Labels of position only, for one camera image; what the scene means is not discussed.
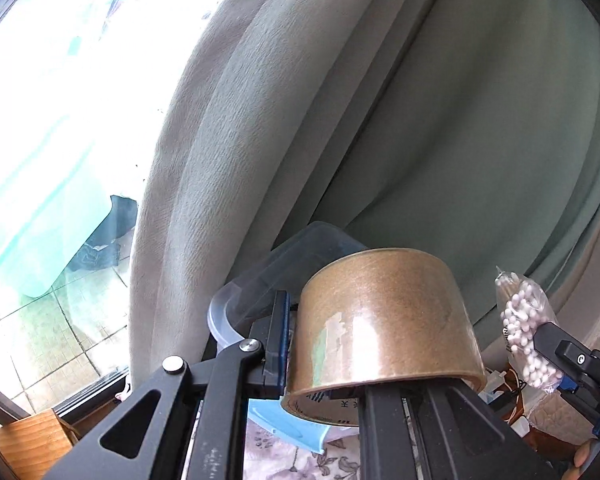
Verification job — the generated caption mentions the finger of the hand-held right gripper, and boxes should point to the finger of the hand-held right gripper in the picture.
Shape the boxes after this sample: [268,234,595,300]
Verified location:
[555,381,600,439]
[532,322,600,392]

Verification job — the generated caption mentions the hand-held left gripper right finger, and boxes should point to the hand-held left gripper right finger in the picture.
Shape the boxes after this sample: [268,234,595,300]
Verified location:
[357,377,541,480]

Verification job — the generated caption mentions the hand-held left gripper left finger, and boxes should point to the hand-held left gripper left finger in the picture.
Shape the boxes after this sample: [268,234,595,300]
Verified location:
[42,289,293,480]

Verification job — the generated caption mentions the bag of cotton swabs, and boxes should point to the bag of cotton swabs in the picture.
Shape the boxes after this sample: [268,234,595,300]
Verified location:
[494,265,563,393]

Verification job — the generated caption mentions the clear plastic container blue handles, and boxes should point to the clear plastic container blue handles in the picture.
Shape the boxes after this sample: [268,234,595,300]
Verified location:
[207,220,371,453]

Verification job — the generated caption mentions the brown packing tape roll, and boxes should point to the brown packing tape roll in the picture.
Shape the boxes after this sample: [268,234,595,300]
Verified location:
[280,247,488,428]

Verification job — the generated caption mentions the person's right hand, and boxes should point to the person's right hand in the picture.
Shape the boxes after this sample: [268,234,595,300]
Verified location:
[562,441,600,480]

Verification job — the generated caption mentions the white quilted cloth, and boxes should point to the white quilted cloth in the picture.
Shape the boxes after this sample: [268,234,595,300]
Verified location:
[527,400,581,441]

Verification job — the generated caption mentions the grey-green curtain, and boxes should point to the grey-green curtain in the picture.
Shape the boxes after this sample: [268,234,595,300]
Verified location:
[130,0,600,386]

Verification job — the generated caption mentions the wooden box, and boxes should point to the wooden box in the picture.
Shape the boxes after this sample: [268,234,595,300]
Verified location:
[0,407,78,480]

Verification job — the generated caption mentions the window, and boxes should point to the window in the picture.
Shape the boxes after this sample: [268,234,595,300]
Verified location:
[0,0,256,421]

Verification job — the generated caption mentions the brown strap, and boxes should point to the brown strap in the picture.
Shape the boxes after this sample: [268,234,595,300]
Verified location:
[500,367,531,413]

